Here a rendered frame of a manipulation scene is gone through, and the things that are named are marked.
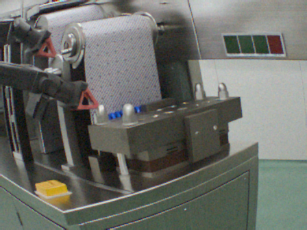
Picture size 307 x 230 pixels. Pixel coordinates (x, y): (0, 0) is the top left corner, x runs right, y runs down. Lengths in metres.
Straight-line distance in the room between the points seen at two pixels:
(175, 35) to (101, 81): 0.30
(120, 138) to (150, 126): 0.07
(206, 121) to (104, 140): 0.25
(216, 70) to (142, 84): 3.20
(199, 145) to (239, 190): 0.21
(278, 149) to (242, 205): 2.87
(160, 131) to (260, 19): 0.42
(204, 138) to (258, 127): 3.10
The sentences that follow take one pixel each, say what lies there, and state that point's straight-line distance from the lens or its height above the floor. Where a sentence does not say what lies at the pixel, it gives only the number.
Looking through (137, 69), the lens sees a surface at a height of 1.14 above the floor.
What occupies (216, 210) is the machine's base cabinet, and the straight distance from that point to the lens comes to 1.26.
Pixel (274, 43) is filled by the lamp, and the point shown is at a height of 1.19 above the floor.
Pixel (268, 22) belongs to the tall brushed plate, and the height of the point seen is 1.25.
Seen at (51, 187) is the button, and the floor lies 0.92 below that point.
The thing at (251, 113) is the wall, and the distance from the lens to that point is 4.35.
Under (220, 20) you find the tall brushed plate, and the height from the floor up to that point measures 1.26.
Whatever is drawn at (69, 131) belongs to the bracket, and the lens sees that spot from 1.34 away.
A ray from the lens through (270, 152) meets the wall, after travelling 4.28.
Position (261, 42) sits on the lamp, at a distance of 1.23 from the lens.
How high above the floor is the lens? 1.20
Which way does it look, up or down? 8 degrees down
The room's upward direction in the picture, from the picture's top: 8 degrees counter-clockwise
